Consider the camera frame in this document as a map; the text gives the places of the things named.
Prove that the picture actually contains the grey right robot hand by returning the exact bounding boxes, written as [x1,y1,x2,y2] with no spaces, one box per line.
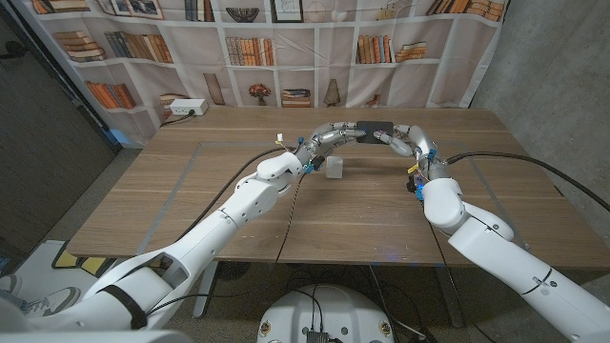
[373,124,450,181]

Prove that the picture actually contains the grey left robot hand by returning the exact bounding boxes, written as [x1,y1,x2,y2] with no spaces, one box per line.
[295,121,368,168]

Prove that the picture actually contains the black keycard holder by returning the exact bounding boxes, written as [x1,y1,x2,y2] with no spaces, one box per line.
[356,120,396,145]

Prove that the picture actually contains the small white cube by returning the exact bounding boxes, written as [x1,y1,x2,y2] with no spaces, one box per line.
[325,155,345,180]

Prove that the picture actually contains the printed bookshelf backdrop cloth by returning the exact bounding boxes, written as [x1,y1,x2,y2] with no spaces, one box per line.
[13,0,511,149]

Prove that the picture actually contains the white power strip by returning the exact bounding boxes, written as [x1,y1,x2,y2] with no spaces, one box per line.
[169,97,210,117]

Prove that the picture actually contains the grey table leg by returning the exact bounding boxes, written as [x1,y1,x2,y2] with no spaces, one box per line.
[436,265,464,329]

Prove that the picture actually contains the white robot torso base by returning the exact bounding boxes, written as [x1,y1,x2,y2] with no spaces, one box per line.
[256,284,396,343]

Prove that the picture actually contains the white table leg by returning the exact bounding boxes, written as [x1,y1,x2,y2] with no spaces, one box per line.
[193,260,220,319]

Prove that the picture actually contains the blue plastic object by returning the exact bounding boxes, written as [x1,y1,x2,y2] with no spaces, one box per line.
[101,128,129,148]

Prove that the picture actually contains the yellow black floor mat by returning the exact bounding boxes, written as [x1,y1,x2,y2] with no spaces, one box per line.
[51,241,114,279]

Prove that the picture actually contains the black perforated partition panel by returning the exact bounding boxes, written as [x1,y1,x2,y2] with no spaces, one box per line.
[0,4,121,268]

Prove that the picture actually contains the white floor board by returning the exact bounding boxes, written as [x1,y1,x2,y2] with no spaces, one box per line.
[0,239,115,311]

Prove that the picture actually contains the grey white sneaker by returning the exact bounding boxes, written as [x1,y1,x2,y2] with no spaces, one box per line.
[21,285,82,319]
[0,273,23,299]

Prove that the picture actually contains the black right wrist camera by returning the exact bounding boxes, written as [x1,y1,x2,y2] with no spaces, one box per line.
[407,174,426,202]

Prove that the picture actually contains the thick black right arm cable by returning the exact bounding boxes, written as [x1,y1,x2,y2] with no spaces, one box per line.
[445,151,610,214]

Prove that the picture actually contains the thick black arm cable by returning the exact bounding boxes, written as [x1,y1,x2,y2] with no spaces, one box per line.
[445,151,610,214]
[173,146,293,244]

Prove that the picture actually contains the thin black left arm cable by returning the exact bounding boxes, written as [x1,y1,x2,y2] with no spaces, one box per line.
[145,169,309,318]

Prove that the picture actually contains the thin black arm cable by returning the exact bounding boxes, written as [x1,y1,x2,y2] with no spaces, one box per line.
[145,169,309,318]
[425,219,483,343]

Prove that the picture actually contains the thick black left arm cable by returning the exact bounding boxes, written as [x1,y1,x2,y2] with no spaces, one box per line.
[173,146,293,244]

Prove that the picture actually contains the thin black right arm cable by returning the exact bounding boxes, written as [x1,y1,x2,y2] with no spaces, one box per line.
[425,219,483,343]

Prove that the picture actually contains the black power strip cable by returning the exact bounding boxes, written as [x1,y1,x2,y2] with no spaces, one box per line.
[159,110,197,129]

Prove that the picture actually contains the black floor cable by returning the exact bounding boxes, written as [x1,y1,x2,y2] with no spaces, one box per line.
[369,264,430,342]

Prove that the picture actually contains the black cable on torso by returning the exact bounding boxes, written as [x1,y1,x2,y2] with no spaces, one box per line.
[291,284,326,333]

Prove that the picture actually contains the black bracket on partition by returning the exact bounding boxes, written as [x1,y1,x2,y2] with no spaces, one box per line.
[0,40,28,61]

